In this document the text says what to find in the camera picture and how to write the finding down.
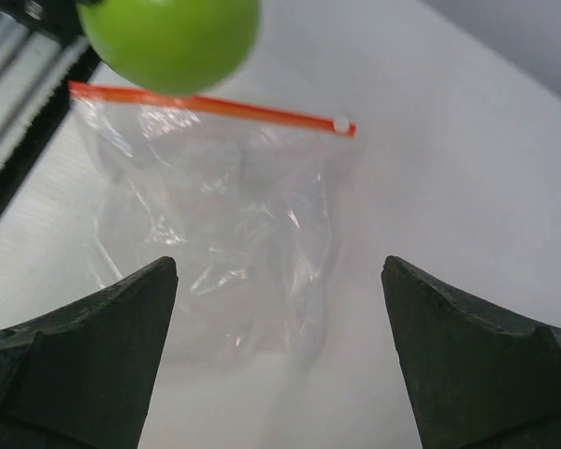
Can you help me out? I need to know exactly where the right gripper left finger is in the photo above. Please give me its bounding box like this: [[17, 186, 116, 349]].
[[0, 256, 178, 448]]

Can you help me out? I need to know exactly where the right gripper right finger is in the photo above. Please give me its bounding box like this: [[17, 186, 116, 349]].
[[381, 256, 561, 448]]

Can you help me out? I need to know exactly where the clear zip top bag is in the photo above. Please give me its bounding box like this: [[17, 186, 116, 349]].
[[69, 81, 356, 364]]

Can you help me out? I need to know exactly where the light green fake apple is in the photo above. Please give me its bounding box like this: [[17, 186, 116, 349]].
[[76, 0, 261, 95]]

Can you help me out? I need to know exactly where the aluminium front rail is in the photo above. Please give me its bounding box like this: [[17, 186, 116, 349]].
[[0, 11, 99, 218]]

